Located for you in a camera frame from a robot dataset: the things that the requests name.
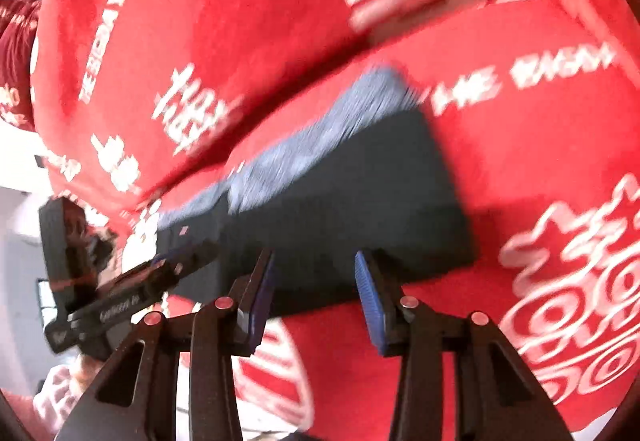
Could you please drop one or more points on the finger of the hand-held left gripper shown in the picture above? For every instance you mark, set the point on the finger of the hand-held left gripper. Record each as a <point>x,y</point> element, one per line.
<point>175,263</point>

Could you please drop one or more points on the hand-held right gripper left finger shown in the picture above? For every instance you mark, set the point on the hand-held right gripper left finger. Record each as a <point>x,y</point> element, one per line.
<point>261,293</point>

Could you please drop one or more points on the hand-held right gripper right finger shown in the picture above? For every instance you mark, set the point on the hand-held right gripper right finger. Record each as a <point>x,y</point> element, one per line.
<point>370,301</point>

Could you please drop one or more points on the black pants with blue-grey trim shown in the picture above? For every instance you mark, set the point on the black pants with blue-grey trim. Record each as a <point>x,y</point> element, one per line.
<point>350,201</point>

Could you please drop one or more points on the dark red printed cloth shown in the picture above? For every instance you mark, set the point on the dark red printed cloth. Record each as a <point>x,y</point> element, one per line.
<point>17,61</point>

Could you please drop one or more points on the red printed blanket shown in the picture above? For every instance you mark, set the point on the red printed blanket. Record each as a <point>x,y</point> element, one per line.
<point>450,71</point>

